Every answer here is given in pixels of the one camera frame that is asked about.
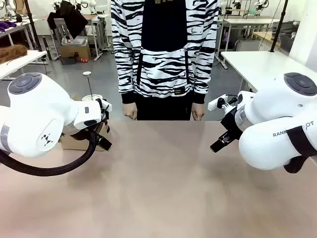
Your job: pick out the white background workbench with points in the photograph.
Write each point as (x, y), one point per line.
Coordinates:
(247, 22)

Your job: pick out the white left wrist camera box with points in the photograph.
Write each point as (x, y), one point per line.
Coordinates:
(107, 105)

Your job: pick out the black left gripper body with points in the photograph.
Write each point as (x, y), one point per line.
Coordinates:
(84, 135)

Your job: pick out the person's left forearm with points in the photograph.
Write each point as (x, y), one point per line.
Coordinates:
(204, 74)

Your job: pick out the black tripod pole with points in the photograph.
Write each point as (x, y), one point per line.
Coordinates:
(278, 24)
(33, 24)

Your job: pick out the purple cloth pile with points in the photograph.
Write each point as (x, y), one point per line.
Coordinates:
(7, 26)

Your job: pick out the white round bowl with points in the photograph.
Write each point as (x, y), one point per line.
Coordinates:
(92, 97)

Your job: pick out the brown cardboard cup carrier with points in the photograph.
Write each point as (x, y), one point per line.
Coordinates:
(74, 145)

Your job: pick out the large white table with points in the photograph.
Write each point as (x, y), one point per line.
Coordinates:
(260, 64)

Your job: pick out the brown fur bundle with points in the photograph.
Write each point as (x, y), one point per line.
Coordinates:
(12, 53)

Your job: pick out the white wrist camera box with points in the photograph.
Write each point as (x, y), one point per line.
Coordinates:
(215, 104)
(107, 105)

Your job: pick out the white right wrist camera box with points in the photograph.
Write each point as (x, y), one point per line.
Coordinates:
(215, 104)

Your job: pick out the person's left hand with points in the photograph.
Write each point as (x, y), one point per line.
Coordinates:
(198, 112)

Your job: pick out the white table with brown fur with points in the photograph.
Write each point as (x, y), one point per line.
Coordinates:
(17, 63)

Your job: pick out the person's right hand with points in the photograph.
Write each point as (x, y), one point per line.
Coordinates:
(130, 112)

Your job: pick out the person in zebra striped hoodie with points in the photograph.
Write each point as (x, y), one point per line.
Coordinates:
(163, 49)

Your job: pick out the thin stand with white disc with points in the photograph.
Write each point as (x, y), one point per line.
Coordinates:
(87, 81)

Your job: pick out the brown cardboard box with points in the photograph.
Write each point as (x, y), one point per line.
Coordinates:
(74, 52)

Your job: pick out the black jacket on chair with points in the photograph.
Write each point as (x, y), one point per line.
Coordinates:
(67, 19)

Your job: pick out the clear plastic storage bin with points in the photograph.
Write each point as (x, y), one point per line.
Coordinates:
(74, 41)

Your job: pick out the person's right forearm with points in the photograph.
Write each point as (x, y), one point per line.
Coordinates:
(126, 74)

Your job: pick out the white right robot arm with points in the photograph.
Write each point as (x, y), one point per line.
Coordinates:
(267, 109)

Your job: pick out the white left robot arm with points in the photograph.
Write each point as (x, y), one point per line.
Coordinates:
(37, 111)

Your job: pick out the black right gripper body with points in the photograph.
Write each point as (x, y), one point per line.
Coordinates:
(231, 121)

